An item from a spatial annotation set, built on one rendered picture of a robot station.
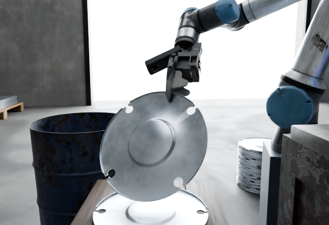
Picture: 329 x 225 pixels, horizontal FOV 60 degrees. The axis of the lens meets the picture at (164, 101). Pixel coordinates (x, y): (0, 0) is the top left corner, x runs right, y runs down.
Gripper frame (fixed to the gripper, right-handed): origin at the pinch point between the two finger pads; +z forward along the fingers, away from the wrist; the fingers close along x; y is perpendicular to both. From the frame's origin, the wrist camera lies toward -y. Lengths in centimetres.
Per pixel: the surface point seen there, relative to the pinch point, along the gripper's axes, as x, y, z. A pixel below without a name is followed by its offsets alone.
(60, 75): 239, -262, -219
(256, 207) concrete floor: 94, 28, -4
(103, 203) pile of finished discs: 14.8, -16.2, 25.3
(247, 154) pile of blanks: 91, 23, -31
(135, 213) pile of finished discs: 11.7, -5.4, 27.6
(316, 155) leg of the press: -21.9, 28.8, 25.1
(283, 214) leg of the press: -8.8, 26.3, 29.2
